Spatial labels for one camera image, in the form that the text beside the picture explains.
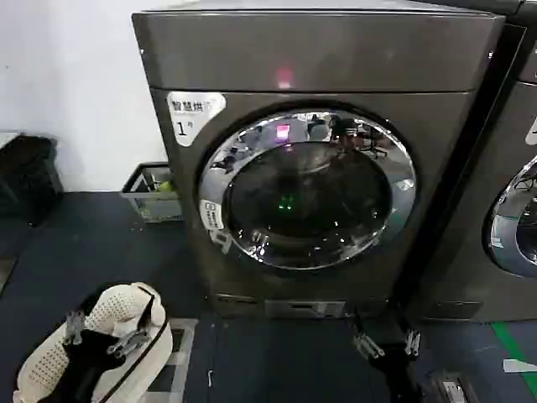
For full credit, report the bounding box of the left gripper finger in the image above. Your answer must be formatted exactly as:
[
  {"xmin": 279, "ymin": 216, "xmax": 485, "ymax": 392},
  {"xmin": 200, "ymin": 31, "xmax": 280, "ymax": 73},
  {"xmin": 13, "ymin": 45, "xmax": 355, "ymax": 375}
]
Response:
[
  {"xmin": 106, "ymin": 308, "xmax": 156, "ymax": 359},
  {"xmin": 65, "ymin": 309, "xmax": 86, "ymax": 348}
]

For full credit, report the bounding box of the small white door label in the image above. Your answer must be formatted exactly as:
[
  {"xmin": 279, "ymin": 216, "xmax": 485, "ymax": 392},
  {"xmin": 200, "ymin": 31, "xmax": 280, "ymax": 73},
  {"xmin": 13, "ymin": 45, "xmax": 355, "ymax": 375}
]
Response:
[{"xmin": 200, "ymin": 200, "xmax": 226, "ymax": 232}]

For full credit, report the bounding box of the chrome glass door partly seen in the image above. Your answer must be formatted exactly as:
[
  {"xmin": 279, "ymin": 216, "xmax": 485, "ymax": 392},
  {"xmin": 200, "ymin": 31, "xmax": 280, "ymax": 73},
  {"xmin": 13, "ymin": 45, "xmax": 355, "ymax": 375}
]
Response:
[{"xmin": 482, "ymin": 154, "xmax": 537, "ymax": 279}]

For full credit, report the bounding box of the white number one sticker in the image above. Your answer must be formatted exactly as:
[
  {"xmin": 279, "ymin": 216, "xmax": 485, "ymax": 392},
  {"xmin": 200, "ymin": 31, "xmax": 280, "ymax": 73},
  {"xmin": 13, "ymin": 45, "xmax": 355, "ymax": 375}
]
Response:
[{"xmin": 166, "ymin": 92, "xmax": 228, "ymax": 149}]

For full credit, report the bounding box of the grey dryer partly seen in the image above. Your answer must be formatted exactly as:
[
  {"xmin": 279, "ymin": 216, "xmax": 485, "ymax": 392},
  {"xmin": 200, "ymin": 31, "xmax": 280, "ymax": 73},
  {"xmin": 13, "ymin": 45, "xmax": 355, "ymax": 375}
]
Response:
[{"xmin": 403, "ymin": 0, "xmax": 537, "ymax": 325}]

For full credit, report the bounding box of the metal floor socket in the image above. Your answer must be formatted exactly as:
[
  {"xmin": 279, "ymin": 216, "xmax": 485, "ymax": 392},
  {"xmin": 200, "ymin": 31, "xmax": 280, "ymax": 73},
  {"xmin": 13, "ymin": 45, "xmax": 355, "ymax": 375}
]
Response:
[{"xmin": 430, "ymin": 374, "xmax": 472, "ymax": 403}]

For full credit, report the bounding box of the grey dryer with number one sticker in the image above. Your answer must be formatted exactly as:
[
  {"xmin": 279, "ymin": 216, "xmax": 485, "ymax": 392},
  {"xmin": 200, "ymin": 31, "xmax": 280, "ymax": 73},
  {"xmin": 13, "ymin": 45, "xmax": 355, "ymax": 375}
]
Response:
[{"xmin": 131, "ymin": 9, "xmax": 507, "ymax": 321}]

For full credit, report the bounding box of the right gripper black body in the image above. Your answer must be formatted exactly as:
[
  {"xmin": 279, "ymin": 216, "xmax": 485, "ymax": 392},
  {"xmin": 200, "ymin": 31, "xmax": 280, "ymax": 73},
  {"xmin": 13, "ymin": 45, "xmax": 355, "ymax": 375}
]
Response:
[{"xmin": 367, "ymin": 342, "xmax": 425, "ymax": 403}]

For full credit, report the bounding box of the grey plastic crate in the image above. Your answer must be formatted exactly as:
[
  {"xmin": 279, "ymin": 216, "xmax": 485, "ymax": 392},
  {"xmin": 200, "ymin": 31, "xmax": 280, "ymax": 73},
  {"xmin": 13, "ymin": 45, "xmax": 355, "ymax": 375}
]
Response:
[{"xmin": 120, "ymin": 162, "xmax": 185, "ymax": 224}]

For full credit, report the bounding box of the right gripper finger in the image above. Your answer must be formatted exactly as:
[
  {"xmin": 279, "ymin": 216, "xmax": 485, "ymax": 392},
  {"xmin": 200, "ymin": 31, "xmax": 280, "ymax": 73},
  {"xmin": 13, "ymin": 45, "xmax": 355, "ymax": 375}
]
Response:
[
  {"xmin": 396, "ymin": 313, "xmax": 422, "ymax": 359},
  {"xmin": 353, "ymin": 309, "xmax": 386, "ymax": 359}
]

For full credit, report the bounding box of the white perforated laundry basket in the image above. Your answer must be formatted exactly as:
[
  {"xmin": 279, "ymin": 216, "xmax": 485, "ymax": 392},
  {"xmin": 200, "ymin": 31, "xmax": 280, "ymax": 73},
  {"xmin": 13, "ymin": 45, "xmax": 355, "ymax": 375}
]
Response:
[{"xmin": 12, "ymin": 281, "xmax": 174, "ymax": 403}]

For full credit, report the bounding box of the round chrome glass dryer door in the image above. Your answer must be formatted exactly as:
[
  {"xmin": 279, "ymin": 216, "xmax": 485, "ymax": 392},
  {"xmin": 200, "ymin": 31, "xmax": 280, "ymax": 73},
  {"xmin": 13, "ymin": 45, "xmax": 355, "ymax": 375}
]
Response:
[{"xmin": 198, "ymin": 110, "xmax": 417, "ymax": 270}]

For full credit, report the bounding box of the white paper scrap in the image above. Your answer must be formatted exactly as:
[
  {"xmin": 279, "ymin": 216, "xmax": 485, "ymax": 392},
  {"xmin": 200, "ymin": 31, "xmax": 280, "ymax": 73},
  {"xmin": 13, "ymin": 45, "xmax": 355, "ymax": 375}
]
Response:
[{"xmin": 503, "ymin": 358, "xmax": 537, "ymax": 374}]

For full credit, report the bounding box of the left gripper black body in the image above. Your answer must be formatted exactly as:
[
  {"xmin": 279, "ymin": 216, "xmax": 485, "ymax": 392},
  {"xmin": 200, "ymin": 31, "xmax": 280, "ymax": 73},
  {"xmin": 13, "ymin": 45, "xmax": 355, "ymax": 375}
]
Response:
[{"xmin": 61, "ymin": 329, "xmax": 127, "ymax": 403}]

